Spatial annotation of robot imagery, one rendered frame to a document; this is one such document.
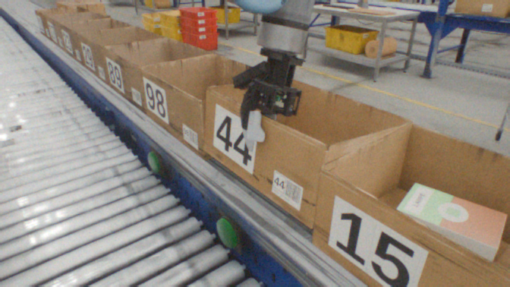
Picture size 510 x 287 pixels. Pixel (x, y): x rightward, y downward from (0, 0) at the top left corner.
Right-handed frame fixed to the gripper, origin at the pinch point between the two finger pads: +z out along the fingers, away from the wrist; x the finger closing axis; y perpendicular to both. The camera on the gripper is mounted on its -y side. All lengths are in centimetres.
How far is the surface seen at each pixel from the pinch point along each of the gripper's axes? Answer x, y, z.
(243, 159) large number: 0.3, -2.1, 4.6
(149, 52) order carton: 18, -97, -4
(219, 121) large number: -0.5, -12.1, -0.9
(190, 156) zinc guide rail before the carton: -0.6, -22.0, 12.3
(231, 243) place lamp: -3.4, 3.7, 21.9
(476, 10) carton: 418, -126, -92
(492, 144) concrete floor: 289, -26, 29
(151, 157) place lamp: -4.2, -37.8, 19.1
